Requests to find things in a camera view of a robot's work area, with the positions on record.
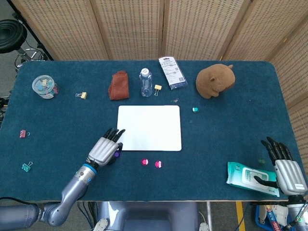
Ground black round stool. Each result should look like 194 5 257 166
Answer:
0 19 48 70

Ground metal table leg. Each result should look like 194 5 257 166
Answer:
206 201 213 231

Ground clear plastic water bottle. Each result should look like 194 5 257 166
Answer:
139 68 154 98

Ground green wet wipes pack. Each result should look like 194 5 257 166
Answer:
226 161 281 197

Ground black floor cables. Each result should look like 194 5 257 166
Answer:
77 201 97 229

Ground folded brown cloth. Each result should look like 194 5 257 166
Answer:
107 70 130 101

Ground woven folding screen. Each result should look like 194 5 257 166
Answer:
11 0 308 174

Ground flat blister pack card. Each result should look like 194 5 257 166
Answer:
158 56 188 90

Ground clear jar of clips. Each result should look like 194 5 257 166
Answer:
31 75 59 100

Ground teal binder clip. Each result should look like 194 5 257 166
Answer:
21 161 34 173

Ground brown capybara plush toy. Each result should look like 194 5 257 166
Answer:
195 64 236 100

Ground white rectangular board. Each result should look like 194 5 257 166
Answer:
116 105 182 152

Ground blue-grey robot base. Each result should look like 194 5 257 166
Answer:
96 201 200 231

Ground blue felt table mat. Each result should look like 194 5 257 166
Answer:
0 60 292 202

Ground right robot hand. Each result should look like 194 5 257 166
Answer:
253 136 308 196

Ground black stand pole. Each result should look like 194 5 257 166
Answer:
6 0 55 61

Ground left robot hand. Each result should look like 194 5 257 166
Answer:
87 128 126 167

